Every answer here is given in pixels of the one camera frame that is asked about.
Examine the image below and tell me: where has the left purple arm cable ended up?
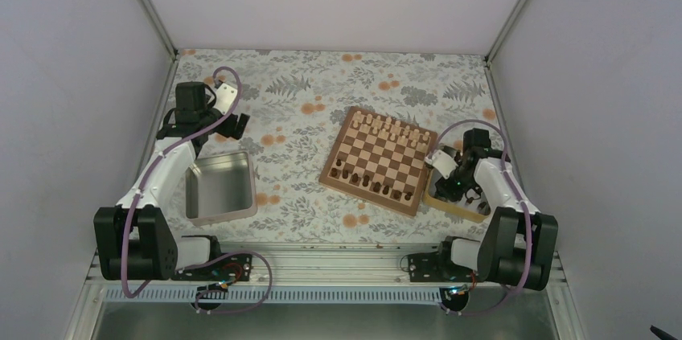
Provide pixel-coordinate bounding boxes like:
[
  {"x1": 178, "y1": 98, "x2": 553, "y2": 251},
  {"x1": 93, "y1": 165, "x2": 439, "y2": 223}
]
[{"x1": 120, "y1": 66, "x2": 243, "y2": 299}]

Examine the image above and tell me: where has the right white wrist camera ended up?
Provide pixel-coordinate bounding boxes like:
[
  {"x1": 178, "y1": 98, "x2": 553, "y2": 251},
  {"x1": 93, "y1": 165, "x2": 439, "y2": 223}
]
[{"x1": 425, "y1": 150, "x2": 458, "y2": 179}]

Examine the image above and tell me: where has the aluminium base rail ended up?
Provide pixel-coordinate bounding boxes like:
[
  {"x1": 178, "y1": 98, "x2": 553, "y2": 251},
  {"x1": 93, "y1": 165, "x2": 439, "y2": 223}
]
[{"x1": 84, "y1": 241, "x2": 566, "y2": 307}]

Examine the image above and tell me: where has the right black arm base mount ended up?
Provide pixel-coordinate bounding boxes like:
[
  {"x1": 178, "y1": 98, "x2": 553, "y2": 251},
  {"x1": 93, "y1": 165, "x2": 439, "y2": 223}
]
[{"x1": 398, "y1": 252, "x2": 477, "y2": 312}]

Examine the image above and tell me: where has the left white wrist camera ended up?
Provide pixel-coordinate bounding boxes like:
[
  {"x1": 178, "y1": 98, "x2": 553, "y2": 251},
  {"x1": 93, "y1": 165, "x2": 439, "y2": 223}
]
[{"x1": 213, "y1": 83, "x2": 240, "y2": 115}]

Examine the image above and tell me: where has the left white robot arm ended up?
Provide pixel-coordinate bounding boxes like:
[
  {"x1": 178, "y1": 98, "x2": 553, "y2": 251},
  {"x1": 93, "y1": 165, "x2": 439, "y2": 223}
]
[{"x1": 93, "y1": 82, "x2": 249, "y2": 281}]

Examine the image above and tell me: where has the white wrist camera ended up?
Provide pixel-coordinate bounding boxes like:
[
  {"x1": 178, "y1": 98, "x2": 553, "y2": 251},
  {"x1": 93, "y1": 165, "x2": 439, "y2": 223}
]
[
  {"x1": 213, "y1": 83, "x2": 240, "y2": 115},
  {"x1": 425, "y1": 150, "x2": 458, "y2": 179}
]

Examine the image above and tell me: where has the empty silver metal tin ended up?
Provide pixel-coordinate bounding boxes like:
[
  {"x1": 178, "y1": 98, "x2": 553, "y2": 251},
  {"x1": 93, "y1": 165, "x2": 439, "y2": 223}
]
[{"x1": 185, "y1": 151, "x2": 258, "y2": 227}]

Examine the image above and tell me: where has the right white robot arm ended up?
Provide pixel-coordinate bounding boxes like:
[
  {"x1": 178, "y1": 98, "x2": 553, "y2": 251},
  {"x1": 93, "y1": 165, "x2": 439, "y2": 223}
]
[{"x1": 426, "y1": 128, "x2": 558, "y2": 291}]

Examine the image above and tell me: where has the yellow tin with dark pieces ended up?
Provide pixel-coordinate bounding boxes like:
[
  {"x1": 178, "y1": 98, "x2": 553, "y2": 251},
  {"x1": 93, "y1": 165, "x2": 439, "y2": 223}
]
[{"x1": 422, "y1": 144, "x2": 491, "y2": 223}]

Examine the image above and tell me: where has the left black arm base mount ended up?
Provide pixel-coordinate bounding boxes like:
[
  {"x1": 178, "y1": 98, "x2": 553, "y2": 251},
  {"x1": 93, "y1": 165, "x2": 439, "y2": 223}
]
[{"x1": 171, "y1": 254, "x2": 253, "y2": 311}]

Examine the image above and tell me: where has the wooden chessboard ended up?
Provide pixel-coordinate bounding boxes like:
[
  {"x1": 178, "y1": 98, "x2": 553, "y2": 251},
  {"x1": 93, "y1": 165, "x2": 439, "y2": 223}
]
[{"x1": 319, "y1": 107, "x2": 438, "y2": 217}]

